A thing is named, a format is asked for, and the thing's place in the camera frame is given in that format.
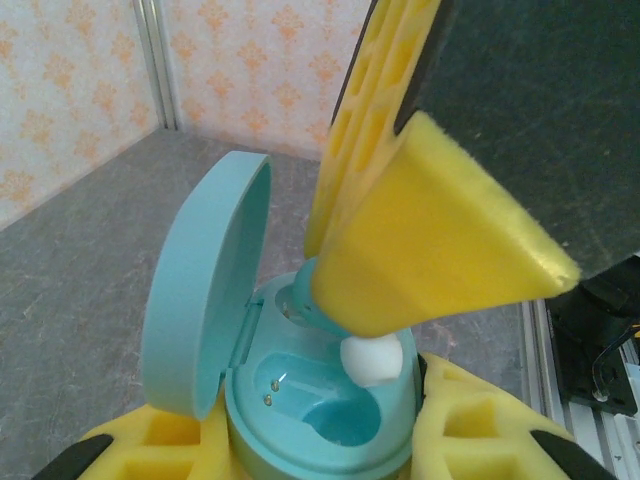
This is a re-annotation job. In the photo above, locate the aluminium corner frame post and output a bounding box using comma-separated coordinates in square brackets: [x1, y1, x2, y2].
[132, 0, 184, 132]

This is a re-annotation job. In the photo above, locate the mint green wireless earbud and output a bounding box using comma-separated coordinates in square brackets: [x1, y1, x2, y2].
[292, 256, 404, 390]

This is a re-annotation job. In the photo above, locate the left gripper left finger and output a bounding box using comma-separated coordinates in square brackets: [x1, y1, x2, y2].
[32, 399, 240, 480]

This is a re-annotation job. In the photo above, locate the mint green earbud charging case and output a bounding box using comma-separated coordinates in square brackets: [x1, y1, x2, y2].
[141, 151, 426, 480]

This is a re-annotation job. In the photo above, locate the aluminium base frame rail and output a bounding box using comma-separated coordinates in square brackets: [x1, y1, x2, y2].
[522, 299, 640, 480]

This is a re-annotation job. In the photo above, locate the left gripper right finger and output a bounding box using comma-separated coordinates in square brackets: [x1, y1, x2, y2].
[409, 352, 616, 480]

